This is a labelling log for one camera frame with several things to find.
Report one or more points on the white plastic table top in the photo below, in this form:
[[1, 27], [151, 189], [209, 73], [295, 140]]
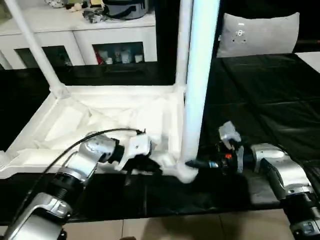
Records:
[[100, 110]]

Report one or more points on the white plastic table leg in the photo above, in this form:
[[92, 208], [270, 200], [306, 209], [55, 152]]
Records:
[[183, 45], [37, 45], [3, 159], [201, 65]]

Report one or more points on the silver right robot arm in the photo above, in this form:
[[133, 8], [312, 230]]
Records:
[[285, 170]]

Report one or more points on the white flat board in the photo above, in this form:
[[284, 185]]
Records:
[[310, 61]]

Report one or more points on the grey pillow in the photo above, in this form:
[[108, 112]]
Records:
[[260, 35]]

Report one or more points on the white cabinet with glass doors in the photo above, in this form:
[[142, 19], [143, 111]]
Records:
[[65, 35]]

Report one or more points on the grey black bag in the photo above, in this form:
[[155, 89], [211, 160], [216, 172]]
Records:
[[120, 8]]

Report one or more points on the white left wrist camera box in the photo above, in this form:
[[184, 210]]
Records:
[[136, 147]]

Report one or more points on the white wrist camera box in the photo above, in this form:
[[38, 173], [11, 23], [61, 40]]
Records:
[[136, 147], [231, 135]]

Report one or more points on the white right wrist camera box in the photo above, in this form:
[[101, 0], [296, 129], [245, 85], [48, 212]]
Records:
[[231, 135]]

